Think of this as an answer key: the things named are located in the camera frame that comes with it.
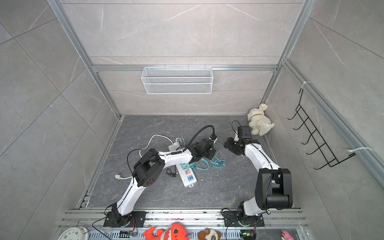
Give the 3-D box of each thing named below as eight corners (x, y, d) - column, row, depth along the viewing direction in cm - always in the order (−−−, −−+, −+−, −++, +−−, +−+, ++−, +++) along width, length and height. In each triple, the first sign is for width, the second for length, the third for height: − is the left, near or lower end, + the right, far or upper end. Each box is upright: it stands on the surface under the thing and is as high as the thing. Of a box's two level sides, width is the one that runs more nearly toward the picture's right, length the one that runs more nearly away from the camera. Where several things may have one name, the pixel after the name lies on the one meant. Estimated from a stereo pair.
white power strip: (186, 189, 85) (186, 187, 82) (176, 168, 94) (175, 165, 91) (198, 183, 87) (198, 181, 84) (187, 162, 96) (186, 160, 93)
